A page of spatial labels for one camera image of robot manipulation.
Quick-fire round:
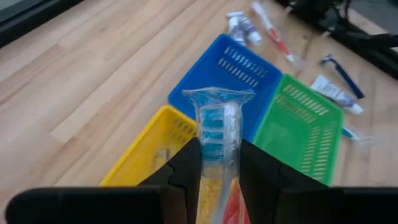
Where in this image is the yellow plastic basket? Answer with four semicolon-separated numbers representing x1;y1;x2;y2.
99;105;200;187

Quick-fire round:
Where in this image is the small white toothpaste tube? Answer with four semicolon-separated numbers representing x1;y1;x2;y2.
241;17;264;46
310;74;364;115

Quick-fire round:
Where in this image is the green plastic basket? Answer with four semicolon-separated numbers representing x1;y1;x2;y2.
252;73;345;187

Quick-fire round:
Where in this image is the blue disposable razor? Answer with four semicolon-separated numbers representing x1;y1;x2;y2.
320;54;365;100

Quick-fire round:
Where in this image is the blue plastic basket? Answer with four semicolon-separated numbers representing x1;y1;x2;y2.
167;33;283;142

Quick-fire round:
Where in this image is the red white toothbrush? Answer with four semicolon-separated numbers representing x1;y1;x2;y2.
251;1;296;63

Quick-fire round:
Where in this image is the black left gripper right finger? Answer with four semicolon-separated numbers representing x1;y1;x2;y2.
238;138;398;224

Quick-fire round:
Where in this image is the red plastic basket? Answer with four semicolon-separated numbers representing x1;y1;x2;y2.
222;179;251;224

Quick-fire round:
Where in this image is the blue bristle toothbrush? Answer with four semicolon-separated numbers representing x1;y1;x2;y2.
182;86;256;224

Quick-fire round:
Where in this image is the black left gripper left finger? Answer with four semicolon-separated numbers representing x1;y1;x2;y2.
4;137;203;224

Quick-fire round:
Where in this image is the toothpaste tube purple print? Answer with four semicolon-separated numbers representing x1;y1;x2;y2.
226;11;248;47

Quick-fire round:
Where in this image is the teal handle toothbrush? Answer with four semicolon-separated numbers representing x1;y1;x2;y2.
341;126;379;144

